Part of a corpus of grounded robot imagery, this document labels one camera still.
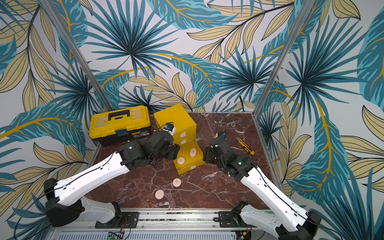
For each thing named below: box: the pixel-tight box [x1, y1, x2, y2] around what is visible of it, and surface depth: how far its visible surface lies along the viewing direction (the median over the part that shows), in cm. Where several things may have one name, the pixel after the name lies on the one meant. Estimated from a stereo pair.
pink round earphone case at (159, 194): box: [155, 189, 165, 200], surface depth 81 cm
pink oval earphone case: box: [189, 147, 197, 157], surface depth 97 cm
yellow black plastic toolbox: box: [89, 105, 152, 147], surface depth 94 cm
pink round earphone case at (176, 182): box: [172, 178, 182, 188], surface depth 86 cm
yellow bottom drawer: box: [173, 139, 206, 175], surface depth 95 cm
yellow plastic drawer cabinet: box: [153, 104, 203, 161], surface depth 92 cm
